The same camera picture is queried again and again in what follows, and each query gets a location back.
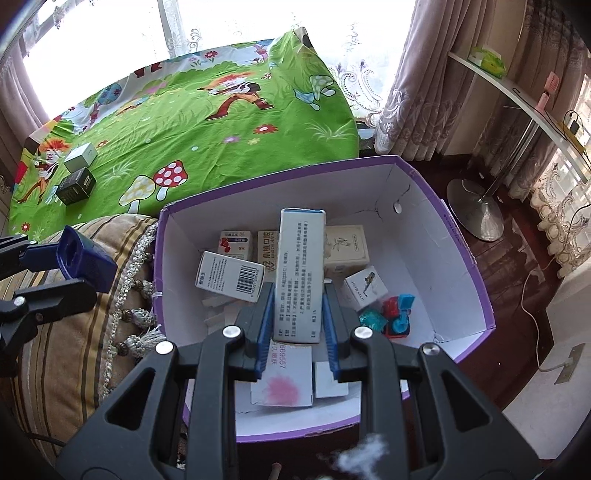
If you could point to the small white square box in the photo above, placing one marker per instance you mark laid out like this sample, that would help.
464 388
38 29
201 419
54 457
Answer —
364 286

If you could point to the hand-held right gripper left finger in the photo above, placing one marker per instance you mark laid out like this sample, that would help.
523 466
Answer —
263 323

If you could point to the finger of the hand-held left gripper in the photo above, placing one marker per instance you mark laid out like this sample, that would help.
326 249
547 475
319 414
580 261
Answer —
74 258
51 300

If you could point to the purple cardboard box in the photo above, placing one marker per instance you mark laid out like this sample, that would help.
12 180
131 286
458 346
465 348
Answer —
415 240

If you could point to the brass floor socket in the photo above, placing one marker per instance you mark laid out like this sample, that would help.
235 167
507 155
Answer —
570 364

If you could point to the white box with pink print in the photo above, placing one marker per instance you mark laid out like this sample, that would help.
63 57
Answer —
286 383

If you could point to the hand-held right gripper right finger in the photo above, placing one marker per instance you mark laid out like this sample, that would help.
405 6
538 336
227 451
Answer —
331 332

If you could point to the white box with green logo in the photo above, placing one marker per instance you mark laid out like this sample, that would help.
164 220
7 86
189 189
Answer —
268 258

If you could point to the black box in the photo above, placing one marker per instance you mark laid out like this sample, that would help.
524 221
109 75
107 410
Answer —
76 187

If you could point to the red and blue toy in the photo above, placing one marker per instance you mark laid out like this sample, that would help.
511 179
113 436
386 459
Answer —
398 318

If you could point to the long white box with text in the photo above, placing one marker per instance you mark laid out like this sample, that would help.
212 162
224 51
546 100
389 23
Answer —
298 277

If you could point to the white charger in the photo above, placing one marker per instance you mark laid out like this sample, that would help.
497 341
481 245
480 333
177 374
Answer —
575 125

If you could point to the white lace curtain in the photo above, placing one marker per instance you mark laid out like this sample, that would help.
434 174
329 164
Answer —
360 69

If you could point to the white standing shelf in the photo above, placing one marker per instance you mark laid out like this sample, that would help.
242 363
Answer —
517 90

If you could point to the brown drape curtain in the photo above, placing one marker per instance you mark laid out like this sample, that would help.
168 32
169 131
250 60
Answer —
18 106

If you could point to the white fluff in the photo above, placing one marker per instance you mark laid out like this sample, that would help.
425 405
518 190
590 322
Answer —
364 454

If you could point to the pink plastic item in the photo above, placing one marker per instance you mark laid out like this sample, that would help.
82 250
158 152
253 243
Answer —
546 99

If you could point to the white medicine box with barcode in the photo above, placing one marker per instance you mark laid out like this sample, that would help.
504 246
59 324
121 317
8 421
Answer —
221 272

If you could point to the plain white box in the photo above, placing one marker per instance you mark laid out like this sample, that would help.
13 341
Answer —
330 391

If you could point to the white furniture panel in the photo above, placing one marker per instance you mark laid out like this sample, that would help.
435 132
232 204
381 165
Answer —
554 415

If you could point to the white box with grey side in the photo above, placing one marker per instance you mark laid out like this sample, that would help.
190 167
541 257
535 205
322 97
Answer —
81 157

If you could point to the green cartoon printed bedsheet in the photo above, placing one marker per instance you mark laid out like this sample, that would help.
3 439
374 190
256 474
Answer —
184 129

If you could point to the large beige box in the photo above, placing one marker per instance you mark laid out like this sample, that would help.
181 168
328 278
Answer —
346 251

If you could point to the green tissue pack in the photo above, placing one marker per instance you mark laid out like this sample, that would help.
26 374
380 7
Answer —
487 62

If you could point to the striped plush cushion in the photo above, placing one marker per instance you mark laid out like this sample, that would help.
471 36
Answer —
69 369

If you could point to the white and red medicine box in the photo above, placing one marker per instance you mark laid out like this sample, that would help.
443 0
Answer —
235 244

